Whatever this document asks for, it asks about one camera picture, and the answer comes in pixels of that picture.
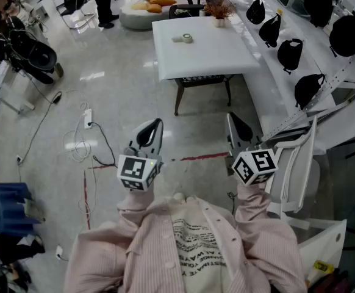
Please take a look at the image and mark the black metal table base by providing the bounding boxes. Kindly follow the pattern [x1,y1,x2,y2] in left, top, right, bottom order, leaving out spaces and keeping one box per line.
[173,73,235,117]

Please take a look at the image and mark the blue plastic stool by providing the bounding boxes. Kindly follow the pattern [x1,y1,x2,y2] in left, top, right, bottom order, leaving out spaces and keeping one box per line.
[0,181,41,236]

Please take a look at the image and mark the white metal shelving rack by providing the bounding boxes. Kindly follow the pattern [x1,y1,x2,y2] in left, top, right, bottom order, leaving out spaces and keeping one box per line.
[226,0,355,152]

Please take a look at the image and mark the small cream handheld fan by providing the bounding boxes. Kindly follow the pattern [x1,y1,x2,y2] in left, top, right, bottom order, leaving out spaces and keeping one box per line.
[171,32,194,45]

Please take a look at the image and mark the grey round pouf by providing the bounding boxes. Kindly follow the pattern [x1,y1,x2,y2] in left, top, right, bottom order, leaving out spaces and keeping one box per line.
[118,0,178,31]

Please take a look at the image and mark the black cable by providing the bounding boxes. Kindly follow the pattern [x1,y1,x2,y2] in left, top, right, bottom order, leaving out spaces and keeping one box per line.
[88,121,118,168]

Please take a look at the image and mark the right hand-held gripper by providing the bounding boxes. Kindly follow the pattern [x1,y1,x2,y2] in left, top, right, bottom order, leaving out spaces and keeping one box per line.
[226,112,279,187]

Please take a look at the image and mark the grey cable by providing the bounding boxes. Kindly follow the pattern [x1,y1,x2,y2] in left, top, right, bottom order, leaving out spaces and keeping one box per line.
[18,101,58,164]

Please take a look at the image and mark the black cap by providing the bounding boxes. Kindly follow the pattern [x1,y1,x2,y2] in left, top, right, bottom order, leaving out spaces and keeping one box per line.
[329,13,355,58]
[303,0,335,29]
[276,38,304,74]
[246,0,266,25]
[293,73,326,110]
[258,13,282,48]

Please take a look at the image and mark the orange potted plant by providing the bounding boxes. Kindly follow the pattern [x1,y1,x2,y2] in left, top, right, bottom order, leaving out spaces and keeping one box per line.
[204,0,236,28]

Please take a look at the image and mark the yellow packet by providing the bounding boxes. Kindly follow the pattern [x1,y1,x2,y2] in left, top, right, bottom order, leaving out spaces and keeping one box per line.
[314,259,334,273]

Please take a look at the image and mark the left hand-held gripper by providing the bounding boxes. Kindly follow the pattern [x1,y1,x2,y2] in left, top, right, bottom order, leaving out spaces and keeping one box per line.
[116,118,165,192]

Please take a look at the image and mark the person's right forearm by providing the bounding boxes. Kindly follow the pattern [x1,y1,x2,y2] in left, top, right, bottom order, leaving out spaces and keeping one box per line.
[234,183,276,222]

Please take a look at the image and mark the person's torso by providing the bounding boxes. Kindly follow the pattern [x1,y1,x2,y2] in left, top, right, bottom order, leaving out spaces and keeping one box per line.
[63,195,308,293]

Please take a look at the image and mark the black brimmed hat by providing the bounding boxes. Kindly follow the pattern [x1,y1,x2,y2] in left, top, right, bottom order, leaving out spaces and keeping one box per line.
[27,40,58,71]

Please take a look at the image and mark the person's left forearm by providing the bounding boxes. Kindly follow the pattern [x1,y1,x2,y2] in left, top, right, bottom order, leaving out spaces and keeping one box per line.
[116,189,168,225]

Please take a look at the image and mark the white mesh chair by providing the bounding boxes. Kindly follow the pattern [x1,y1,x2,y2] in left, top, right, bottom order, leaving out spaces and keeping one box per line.
[264,116,321,222]

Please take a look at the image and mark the white power strip with cables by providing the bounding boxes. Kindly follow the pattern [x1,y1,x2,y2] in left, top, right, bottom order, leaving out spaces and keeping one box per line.
[62,101,92,164]

